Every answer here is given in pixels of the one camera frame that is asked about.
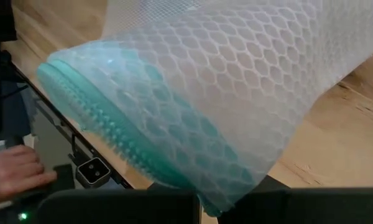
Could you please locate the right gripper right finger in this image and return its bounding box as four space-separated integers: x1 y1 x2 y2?
235 174 290 205

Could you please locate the person's hand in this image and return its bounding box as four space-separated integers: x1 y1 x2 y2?
0 144 58 205

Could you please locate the white mesh zip pouch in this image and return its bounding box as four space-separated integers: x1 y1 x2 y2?
36 0 373 218

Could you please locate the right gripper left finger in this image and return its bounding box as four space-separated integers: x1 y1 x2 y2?
147 182 196 195

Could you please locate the black aluminium table frame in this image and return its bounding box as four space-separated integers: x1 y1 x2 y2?
1 40 134 190

